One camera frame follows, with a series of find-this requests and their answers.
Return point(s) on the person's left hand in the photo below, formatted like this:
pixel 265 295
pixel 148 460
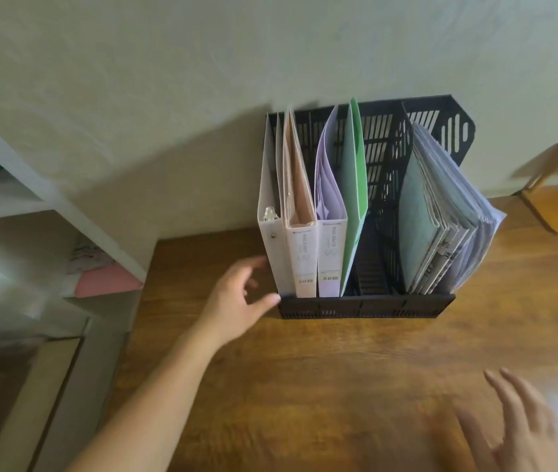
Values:
pixel 232 309

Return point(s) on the person's right hand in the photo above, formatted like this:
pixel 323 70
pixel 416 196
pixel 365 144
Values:
pixel 529 437

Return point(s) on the person's left thumb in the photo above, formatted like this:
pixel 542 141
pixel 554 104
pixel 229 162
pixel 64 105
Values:
pixel 264 304

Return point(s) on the person's right thumb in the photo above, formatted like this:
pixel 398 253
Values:
pixel 478 435

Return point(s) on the person's right middle finger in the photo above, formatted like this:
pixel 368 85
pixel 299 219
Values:
pixel 527 390

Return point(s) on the person's left forearm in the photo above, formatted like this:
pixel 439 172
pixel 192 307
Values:
pixel 161 398

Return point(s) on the green paper folder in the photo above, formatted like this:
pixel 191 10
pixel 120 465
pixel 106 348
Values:
pixel 355 191

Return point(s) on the folded newspaper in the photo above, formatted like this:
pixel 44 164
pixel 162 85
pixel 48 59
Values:
pixel 448 255

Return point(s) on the pink paper sheet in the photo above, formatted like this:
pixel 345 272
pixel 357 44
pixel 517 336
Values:
pixel 107 281

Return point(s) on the teal document folder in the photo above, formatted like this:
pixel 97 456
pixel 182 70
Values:
pixel 419 221

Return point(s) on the white printed paper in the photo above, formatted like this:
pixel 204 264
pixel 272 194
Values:
pixel 87 255

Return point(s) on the black plastic file rack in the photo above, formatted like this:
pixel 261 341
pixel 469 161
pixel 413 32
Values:
pixel 387 142

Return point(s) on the stack of clear sheet sleeves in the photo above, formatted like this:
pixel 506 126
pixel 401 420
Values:
pixel 456 176

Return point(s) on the white shelf unit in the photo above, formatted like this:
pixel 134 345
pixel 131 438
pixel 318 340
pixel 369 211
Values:
pixel 23 191

